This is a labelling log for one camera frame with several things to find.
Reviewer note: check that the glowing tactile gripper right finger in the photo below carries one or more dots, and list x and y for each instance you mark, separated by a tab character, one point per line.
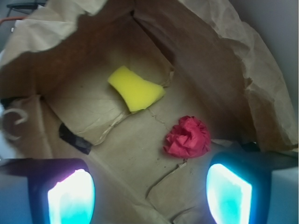
253	188

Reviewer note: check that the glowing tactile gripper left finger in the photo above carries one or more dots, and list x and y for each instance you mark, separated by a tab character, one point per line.
46	191

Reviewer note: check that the yellow sponge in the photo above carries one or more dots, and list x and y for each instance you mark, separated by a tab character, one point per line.
137	93

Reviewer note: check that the red crumpled paper ball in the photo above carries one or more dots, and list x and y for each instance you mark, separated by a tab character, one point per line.
188	139

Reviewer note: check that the brown paper bag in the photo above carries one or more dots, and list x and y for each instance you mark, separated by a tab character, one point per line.
176	106

